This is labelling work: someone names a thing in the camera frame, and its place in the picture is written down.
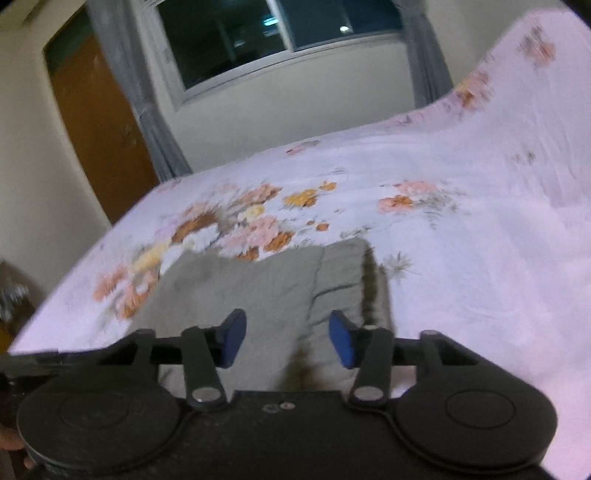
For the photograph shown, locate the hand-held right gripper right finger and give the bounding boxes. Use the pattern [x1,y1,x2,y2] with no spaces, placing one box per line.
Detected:
[329,310,483,409]

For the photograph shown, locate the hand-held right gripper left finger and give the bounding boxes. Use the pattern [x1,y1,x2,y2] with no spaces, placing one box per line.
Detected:
[99,308,248,411]

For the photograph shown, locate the grey pants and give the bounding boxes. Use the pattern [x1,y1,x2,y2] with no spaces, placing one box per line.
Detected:
[134,237,398,393]

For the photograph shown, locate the person's left hand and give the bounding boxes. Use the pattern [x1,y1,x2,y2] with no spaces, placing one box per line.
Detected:
[0,427,36,472]

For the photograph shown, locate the dark shiny object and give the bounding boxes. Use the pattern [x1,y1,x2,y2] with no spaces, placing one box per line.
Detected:
[0,261,36,334]

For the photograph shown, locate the floral pink bedsheet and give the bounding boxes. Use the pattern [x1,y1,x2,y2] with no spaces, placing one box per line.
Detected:
[9,9,591,480]

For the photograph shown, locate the brown wooden door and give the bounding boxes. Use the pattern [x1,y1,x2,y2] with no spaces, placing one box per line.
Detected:
[44,9,160,227]

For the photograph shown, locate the grey curtain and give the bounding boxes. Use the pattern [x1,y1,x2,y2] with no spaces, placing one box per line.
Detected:
[88,0,193,183]
[392,0,455,110]

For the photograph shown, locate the glass window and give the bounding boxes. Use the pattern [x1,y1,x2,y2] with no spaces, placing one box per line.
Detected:
[148,0,413,109]

